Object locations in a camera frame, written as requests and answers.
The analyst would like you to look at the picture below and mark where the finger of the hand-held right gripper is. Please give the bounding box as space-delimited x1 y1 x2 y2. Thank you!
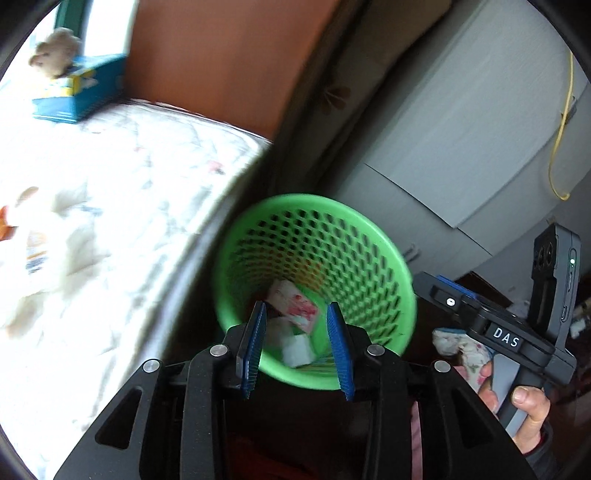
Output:
412 271 481 326

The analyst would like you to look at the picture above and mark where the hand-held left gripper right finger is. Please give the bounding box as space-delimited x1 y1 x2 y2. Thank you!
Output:
326 302 539 480

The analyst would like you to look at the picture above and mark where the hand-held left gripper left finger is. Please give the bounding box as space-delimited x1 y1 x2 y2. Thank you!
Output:
54 301 269 480

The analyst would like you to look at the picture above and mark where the green perforated plastic basket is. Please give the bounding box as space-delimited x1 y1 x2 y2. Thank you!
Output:
213 194 417 391

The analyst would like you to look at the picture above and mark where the white printed plastic bag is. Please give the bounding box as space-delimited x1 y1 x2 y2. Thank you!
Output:
0 185 90 324

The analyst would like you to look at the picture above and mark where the person's right forearm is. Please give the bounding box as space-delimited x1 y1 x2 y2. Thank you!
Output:
519 422 561 480

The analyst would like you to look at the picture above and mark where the person's right hand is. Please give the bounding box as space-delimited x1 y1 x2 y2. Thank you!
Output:
477 360 552 457

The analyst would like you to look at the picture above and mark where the white crumpled tissue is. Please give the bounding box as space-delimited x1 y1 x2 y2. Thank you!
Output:
281 333 317 368

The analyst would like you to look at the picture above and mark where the white floral cloth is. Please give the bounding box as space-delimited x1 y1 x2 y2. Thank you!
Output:
433 327 493 394

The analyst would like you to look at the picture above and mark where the pink and red crumpled wrapper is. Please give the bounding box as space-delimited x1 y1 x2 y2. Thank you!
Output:
265 279 319 334

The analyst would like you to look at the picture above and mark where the pink cloth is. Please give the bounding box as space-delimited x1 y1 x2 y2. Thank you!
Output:
410 401 424 480

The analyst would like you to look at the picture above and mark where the white cabinet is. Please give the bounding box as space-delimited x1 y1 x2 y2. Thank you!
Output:
332 0 591 275

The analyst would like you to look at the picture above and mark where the white quilted mat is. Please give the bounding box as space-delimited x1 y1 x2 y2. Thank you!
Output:
0 99 274 480

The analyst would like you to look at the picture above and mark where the dark carved wooden pillar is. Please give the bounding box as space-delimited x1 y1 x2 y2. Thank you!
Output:
272 0 402 222

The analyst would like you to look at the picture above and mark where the brown wooden panel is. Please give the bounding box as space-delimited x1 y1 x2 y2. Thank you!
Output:
122 0 343 140

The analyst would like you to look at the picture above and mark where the blue cardboard box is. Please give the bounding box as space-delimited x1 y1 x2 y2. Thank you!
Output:
32 53 128 125

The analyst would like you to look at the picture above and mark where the beige stuffed toy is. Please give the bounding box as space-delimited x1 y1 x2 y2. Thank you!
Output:
28 28 84 79

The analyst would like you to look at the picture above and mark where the yellow cable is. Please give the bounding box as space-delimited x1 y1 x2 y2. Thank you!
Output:
549 51 579 200

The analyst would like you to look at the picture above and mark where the green window frame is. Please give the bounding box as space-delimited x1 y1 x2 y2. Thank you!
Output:
54 0 89 34

